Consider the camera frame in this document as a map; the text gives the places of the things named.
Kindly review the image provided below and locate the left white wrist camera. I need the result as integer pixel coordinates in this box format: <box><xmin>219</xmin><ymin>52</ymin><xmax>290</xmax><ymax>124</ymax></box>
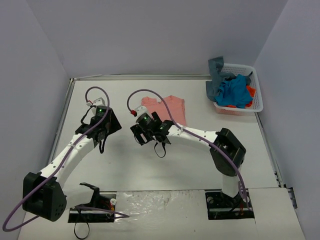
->
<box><xmin>85</xmin><ymin>97</ymin><xmax>106</xmax><ymax>107</ymax></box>

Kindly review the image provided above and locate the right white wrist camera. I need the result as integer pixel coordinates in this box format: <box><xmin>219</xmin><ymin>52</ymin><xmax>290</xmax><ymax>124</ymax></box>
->
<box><xmin>131</xmin><ymin>105</ymin><xmax>149</xmax><ymax>118</ymax></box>

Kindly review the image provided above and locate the white plastic basket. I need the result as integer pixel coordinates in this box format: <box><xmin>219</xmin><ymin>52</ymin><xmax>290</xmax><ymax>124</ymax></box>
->
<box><xmin>213</xmin><ymin>63</ymin><xmax>264</xmax><ymax>116</ymax></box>

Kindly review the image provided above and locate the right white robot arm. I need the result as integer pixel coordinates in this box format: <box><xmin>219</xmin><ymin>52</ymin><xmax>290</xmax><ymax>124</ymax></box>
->
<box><xmin>130</xmin><ymin>112</ymin><xmax>247</xmax><ymax>207</ymax></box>

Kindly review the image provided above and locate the pink t shirt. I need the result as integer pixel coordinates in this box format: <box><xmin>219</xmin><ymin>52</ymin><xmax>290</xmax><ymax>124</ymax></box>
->
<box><xmin>141</xmin><ymin>95</ymin><xmax>187</xmax><ymax>126</ymax></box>

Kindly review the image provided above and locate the blue t shirt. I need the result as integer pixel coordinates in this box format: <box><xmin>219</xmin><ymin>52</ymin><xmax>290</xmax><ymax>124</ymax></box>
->
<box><xmin>214</xmin><ymin>74</ymin><xmax>253</xmax><ymax>109</ymax></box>

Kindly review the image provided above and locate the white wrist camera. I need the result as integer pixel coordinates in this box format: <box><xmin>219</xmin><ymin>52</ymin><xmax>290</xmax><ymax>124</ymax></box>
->
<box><xmin>131</xmin><ymin>105</ymin><xmax>149</xmax><ymax>118</ymax></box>
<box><xmin>85</xmin><ymin>97</ymin><xmax>106</xmax><ymax>107</ymax></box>

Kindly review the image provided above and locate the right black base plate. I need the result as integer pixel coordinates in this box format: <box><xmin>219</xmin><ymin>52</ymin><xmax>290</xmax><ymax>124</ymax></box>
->
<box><xmin>205</xmin><ymin>190</ymin><xmax>255</xmax><ymax>220</ymax></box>

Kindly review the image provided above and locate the grey t shirt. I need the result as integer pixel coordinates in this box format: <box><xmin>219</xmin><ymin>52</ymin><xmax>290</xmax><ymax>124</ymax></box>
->
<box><xmin>205</xmin><ymin>56</ymin><xmax>251</xmax><ymax>102</ymax></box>

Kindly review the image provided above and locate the orange t shirt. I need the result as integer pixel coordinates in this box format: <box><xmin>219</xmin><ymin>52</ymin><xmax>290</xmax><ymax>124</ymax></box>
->
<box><xmin>222</xmin><ymin>85</ymin><xmax>256</xmax><ymax>109</ymax></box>

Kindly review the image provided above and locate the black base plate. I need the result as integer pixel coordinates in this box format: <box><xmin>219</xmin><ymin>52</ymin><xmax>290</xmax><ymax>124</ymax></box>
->
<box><xmin>205</xmin><ymin>190</ymin><xmax>255</xmax><ymax>220</ymax></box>
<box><xmin>67</xmin><ymin>192</ymin><xmax>117</xmax><ymax>223</ymax></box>

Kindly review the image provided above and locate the black thin cable loop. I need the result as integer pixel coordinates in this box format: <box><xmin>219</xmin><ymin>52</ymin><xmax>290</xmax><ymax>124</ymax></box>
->
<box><xmin>73</xmin><ymin>221</ymin><xmax>91</xmax><ymax>240</ymax></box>

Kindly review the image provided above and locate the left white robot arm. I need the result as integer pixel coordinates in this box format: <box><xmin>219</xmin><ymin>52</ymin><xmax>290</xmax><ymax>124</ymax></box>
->
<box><xmin>22</xmin><ymin>105</ymin><xmax>122</xmax><ymax>222</ymax></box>

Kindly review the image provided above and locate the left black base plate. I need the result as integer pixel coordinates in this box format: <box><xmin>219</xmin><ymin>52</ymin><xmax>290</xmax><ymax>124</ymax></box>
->
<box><xmin>67</xmin><ymin>192</ymin><xmax>117</xmax><ymax>223</ymax></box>

